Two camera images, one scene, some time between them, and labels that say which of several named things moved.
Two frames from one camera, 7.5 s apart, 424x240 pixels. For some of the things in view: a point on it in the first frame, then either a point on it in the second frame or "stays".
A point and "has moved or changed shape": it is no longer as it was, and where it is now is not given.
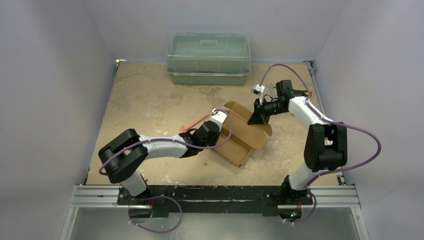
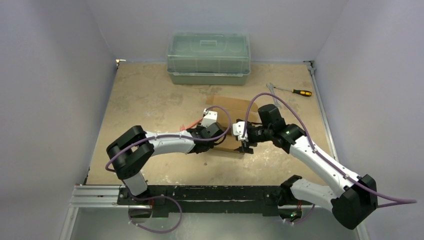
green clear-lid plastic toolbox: [208, 58] stays
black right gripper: [261, 110] -> [245, 143]
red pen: [182, 129] stays
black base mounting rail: [213, 199] stays
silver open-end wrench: [271, 90] stays
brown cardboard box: [243, 137] has moved or changed shape
